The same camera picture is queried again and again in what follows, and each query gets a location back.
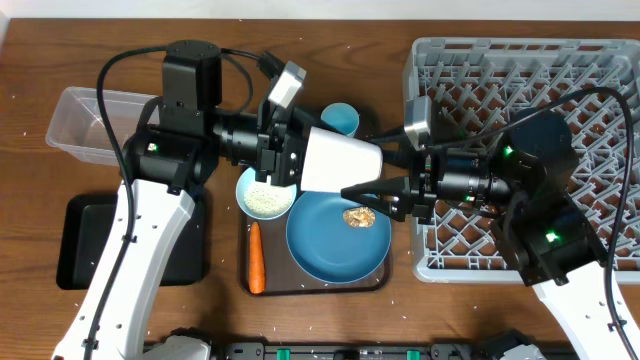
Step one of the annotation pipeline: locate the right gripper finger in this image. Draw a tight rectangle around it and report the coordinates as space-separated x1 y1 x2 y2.
369 127 415 168
340 176 410 221

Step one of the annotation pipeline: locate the pink plastic cup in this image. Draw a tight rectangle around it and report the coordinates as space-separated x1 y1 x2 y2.
300 127 383 193

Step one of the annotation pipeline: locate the light blue plastic cup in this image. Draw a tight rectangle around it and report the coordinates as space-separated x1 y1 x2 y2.
321 103 360 137

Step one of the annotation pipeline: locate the light blue rice bowl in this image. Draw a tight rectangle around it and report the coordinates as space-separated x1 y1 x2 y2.
235 167 298 220

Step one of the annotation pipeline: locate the orange carrot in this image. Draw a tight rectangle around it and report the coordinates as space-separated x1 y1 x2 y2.
249 222 266 294

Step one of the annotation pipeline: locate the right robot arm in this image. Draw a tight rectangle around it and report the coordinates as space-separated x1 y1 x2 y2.
341 109 639 359

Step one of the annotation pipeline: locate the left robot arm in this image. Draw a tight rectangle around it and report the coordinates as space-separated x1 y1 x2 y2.
53 40 306 359

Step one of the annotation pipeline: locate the grey dishwasher rack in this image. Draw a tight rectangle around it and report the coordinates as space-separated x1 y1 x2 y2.
403 38 639 284

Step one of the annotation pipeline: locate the dried mushroom piece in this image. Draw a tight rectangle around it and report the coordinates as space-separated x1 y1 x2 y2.
343 207 376 228

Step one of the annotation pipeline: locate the dark blue plate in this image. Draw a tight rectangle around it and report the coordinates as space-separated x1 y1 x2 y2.
286 192 392 284

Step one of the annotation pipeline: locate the brown serving tray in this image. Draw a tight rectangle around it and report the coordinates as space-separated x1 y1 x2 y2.
238 192 391 296

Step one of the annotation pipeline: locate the clear plastic bin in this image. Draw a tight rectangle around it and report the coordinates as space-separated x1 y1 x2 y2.
46 87 154 166

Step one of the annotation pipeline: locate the black plastic bin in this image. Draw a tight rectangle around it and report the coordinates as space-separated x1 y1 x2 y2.
56 194 208 290

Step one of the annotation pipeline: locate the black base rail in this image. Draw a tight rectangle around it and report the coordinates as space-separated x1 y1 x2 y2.
171 328 577 360

